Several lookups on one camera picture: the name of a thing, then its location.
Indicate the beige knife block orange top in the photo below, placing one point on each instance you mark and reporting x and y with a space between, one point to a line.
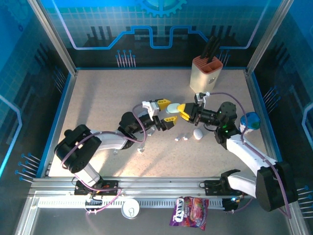
203 78

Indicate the white earbuds charging case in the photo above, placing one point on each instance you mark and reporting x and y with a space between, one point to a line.
197 134

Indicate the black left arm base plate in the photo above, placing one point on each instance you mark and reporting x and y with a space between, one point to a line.
110 184

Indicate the purple candy bag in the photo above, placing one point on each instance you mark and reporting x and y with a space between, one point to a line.
189 213

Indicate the white cup blue lid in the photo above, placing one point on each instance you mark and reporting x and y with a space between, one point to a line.
252 118

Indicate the mint earbuds charging case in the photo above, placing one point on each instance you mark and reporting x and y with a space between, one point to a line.
173 108

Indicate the aluminium frame post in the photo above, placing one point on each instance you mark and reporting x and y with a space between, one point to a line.
268 36
54 36

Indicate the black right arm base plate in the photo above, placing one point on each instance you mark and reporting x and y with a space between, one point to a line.
212 187

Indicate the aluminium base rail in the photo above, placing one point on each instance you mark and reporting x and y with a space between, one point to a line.
159 186

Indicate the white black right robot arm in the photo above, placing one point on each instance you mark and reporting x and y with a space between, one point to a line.
247 151

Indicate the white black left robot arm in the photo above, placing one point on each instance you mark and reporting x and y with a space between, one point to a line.
110 142

